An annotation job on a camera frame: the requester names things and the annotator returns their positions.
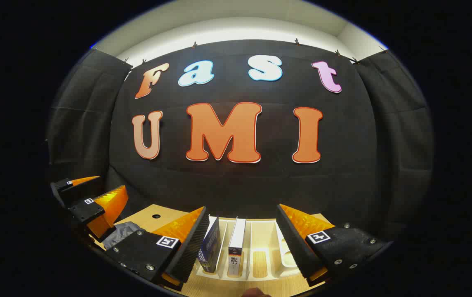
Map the black backdrop cloth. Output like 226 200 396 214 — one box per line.
46 39 434 244

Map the grey schoolbag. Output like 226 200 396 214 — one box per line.
103 222 141 250

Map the blue cover book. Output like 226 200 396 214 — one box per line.
197 215 221 273

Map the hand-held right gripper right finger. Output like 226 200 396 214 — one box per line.
276 203 393 287

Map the white bookshelf rack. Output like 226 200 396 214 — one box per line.
195 214 302 282

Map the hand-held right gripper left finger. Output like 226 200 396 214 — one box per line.
105 206 210 291

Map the white cover book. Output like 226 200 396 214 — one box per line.
228 217 247 277

